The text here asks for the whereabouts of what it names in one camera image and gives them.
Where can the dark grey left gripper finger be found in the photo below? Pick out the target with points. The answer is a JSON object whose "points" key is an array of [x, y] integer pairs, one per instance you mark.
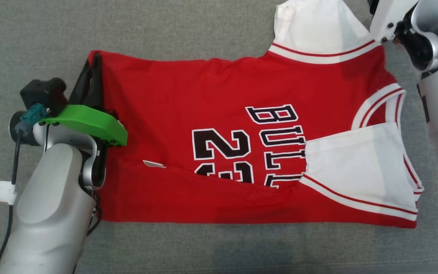
{"points": [[82, 89], [96, 87]]}

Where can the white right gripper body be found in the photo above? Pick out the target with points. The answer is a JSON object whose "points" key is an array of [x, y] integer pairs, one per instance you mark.
{"points": [[392, 15]]}

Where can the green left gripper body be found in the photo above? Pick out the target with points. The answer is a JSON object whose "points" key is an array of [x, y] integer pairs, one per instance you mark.
{"points": [[89, 120]]}

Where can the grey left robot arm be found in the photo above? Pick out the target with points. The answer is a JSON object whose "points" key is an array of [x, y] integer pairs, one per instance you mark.
{"points": [[51, 205]]}

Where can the red Bulls jersey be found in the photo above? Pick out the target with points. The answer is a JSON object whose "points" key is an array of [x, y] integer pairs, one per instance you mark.
{"points": [[184, 95]]}

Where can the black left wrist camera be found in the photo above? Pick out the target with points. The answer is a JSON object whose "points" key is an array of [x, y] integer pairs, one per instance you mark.
{"points": [[44, 93]]}

